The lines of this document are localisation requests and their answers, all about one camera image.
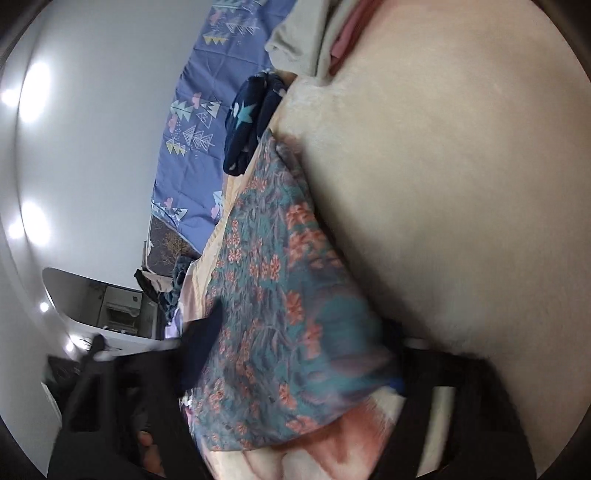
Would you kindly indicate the blue tree-print quilt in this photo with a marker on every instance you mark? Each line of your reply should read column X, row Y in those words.
column 198, row 92

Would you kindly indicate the olive and black clothes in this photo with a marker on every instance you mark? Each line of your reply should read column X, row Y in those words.
column 147, row 282

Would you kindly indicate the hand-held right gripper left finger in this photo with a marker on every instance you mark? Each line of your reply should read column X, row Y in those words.
column 92, row 415

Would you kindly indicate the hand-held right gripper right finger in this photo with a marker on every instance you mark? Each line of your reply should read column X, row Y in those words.
column 413, row 408

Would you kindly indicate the navy star-print garment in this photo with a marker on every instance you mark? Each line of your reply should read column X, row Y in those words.
column 244, row 120

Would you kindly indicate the pink cloth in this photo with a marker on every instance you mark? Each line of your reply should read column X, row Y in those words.
column 353, row 27

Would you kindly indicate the teal floral garment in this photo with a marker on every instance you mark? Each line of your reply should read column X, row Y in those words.
column 277, row 300

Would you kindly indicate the grey cloth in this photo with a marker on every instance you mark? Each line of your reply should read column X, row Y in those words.
column 300, row 41

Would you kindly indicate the dark gold-tree print pillow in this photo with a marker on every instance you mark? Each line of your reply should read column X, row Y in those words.
column 166, row 249

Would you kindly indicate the cream peach plush blanket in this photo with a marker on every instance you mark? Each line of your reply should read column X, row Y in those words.
column 438, row 184

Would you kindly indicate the lavender cloth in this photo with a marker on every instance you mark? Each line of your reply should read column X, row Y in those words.
column 171, row 330

